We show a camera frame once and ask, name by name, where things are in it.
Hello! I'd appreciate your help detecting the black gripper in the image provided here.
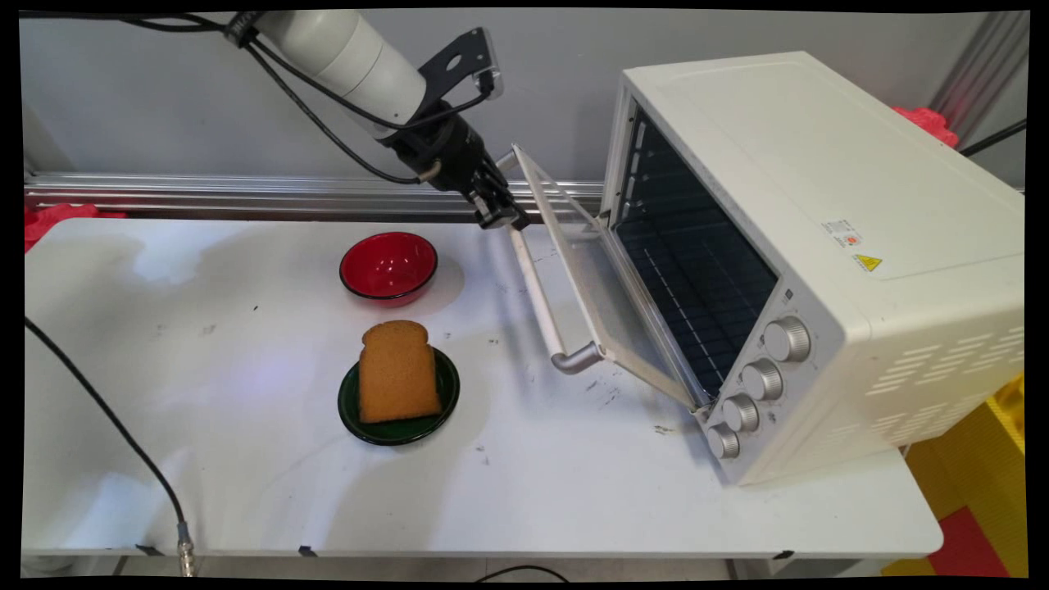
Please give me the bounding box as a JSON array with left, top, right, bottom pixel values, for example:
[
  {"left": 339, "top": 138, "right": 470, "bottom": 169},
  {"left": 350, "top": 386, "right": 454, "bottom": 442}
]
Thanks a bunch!
[{"left": 380, "top": 109, "right": 531, "bottom": 234}]

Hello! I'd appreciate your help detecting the white bar handle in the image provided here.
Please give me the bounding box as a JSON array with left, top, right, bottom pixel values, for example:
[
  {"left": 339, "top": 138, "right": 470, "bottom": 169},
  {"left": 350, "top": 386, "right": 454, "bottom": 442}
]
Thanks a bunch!
[{"left": 494, "top": 143, "right": 711, "bottom": 412}]

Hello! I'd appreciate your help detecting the red bowl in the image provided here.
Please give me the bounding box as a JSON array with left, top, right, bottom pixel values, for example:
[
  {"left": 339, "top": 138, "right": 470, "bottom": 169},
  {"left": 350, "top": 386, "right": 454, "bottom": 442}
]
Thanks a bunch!
[{"left": 339, "top": 232, "right": 439, "bottom": 307}]

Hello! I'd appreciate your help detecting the brown toast slice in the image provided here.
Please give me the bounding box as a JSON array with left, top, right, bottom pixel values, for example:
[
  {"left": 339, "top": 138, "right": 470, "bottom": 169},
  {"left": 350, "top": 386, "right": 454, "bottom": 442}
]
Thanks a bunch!
[{"left": 357, "top": 320, "right": 443, "bottom": 424}]

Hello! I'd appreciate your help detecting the dark green plate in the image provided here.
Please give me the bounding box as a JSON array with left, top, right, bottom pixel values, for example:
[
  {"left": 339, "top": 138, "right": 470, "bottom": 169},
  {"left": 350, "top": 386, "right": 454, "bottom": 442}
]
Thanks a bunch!
[{"left": 338, "top": 345, "right": 461, "bottom": 447}]

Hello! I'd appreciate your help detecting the largest silver oven knob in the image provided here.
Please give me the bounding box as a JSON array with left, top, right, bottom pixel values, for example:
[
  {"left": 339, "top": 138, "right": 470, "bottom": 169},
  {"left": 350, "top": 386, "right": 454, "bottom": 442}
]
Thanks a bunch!
[{"left": 763, "top": 316, "right": 812, "bottom": 364}]

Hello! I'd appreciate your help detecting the smallest silver oven knob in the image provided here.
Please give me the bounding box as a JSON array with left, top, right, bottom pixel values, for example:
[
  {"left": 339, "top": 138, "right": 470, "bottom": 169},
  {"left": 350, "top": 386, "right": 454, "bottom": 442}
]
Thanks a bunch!
[{"left": 706, "top": 424, "right": 742, "bottom": 461}]

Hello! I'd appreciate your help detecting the white label sticker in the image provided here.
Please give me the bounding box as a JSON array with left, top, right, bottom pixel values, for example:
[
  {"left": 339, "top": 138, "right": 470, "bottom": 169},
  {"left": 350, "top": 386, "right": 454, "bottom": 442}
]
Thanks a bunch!
[{"left": 822, "top": 219, "right": 865, "bottom": 249}]

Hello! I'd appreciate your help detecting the white toaster oven body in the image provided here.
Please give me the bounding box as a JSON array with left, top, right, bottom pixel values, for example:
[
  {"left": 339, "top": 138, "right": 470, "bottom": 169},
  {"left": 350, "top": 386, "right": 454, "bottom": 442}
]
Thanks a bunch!
[{"left": 601, "top": 51, "right": 1026, "bottom": 487}]

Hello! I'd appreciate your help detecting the red crumpled plastic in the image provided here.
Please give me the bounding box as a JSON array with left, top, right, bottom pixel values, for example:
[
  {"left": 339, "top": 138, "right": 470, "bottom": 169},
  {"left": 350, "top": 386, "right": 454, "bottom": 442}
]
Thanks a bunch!
[
  {"left": 892, "top": 107, "right": 960, "bottom": 151},
  {"left": 25, "top": 203, "right": 128, "bottom": 252}
]

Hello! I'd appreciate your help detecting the yellow floor mat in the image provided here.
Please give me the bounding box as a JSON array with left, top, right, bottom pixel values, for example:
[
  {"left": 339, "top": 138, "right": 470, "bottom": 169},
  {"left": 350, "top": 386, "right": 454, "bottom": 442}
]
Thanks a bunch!
[{"left": 881, "top": 402, "right": 1027, "bottom": 579}]

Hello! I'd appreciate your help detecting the yellow textured crate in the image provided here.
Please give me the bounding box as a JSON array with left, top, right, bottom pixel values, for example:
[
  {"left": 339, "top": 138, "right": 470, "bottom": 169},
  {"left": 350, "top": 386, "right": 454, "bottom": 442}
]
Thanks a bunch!
[{"left": 986, "top": 373, "right": 1027, "bottom": 457}]

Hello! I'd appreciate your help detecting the red floor mat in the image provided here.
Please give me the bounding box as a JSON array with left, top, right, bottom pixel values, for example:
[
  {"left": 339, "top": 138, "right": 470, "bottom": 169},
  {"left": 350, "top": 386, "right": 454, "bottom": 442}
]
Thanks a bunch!
[{"left": 926, "top": 506, "right": 1010, "bottom": 579}]

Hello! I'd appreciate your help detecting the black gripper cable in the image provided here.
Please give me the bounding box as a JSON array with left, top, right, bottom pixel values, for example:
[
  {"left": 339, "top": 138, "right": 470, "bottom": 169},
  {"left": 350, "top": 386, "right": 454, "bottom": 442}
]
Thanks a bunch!
[{"left": 242, "top": 41, "right": 444, "bottom": 186}]

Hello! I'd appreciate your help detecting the black camera cable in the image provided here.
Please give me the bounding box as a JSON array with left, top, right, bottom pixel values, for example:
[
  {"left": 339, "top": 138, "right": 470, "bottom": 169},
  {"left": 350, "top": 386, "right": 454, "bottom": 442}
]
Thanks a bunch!
[{"left": 20, "top": 11, "right": 497, "bottom": 133}]

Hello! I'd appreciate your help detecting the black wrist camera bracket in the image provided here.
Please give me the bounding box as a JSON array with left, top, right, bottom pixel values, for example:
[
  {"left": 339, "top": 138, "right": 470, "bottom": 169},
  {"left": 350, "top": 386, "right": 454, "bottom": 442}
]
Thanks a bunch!
[{"left": 416, "top": 26, "right": 506, "bottom": 124}]

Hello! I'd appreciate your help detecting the aluminium extrusion rail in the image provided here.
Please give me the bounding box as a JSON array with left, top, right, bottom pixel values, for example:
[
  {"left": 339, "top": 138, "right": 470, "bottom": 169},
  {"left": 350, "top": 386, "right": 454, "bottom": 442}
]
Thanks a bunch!
[{"left": 25, "top": 172, "right": 606, "bottom": 224}]

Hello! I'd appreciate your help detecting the black looped floor cable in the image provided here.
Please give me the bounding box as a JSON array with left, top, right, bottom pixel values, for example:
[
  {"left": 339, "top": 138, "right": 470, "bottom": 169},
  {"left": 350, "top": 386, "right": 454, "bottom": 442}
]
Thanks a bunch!
[{"left": 475, "top": 565, "right": 571, "bottom": 583}]

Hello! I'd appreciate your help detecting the black cable with metal plug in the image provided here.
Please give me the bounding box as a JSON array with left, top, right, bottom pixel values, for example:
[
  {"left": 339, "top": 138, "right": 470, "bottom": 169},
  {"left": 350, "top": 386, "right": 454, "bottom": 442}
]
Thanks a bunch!
[{"left": 25, "top": 316, "right": 199, "bottom": 577}]

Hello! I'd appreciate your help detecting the black straight cable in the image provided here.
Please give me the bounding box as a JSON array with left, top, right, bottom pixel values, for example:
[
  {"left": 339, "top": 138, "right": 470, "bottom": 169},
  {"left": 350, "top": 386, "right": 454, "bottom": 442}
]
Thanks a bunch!
[{"left": 959, "top": 119, "right": 1028, "bottom": 159}]

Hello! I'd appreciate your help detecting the aluminium extrusion post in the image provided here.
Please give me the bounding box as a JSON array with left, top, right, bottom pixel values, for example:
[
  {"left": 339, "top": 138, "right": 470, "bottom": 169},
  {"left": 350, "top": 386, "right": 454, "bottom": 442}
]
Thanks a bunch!
[{"left": 926, "top": 11, "right": 1030, "bottom": 150}]

